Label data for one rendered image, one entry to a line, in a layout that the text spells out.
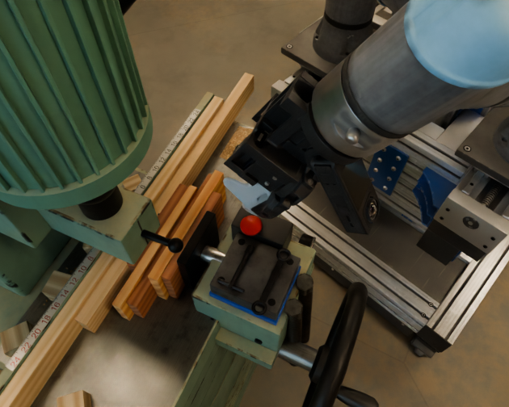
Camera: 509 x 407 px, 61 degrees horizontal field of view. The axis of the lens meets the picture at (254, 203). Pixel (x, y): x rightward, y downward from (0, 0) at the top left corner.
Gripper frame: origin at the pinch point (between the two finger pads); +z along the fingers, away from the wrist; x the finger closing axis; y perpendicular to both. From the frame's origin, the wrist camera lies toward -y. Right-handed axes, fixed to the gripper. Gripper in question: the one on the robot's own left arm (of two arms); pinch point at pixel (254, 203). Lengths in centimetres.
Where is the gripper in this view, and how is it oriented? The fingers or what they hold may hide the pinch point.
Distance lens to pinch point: 53.7
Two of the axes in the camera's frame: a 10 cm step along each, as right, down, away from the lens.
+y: -7.9, -5.7, -2.3
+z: -4.6, 2.9, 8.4
